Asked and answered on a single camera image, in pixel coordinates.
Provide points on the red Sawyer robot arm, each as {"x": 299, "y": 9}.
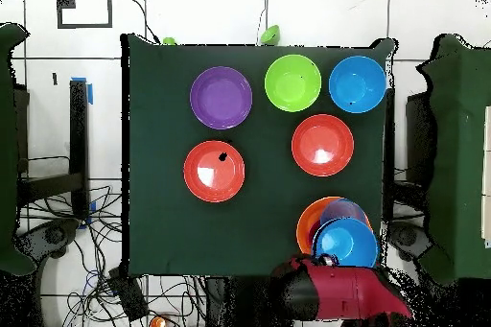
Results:
{"x": 337, "y": 292}

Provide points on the purple bowl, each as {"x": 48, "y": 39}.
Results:
{"x": 221, "y": 97}

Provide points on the orange bowl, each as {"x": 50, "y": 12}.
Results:
{"x": 307, "y": 217}

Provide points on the dark green tablecloth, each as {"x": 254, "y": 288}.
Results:
{"x": 165, "y": 131}

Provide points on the green bowl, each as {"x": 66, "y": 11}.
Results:
{"x": 292, "y": 83}
{"x": 270, "y": 34}

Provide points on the small red bowl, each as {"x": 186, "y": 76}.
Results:
{"x": 312, "y": 231}

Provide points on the translucent blue bowl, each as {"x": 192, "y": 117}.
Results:
{"x": 343, "y": 210}

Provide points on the green cup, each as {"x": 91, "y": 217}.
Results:
{"x": 168, "y": 41}

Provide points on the black power strip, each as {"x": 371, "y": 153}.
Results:
{"x": 128, "y": 296}

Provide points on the small orange cup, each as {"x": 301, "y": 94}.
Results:
{"x": 157, "y": 323}

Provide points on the black round base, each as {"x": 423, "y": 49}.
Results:
{"x": 50, "y": 237}

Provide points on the neighbouring green cloth table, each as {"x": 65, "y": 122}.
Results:
{"x": 7, "y": 150}
{"x": 456, "y": 150}

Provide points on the white box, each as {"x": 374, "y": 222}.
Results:
{"x": 487, "y": 173}

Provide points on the black table frame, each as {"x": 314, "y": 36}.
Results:
{"x": 78, "y": 143}
{"x": 420, "y": 143}

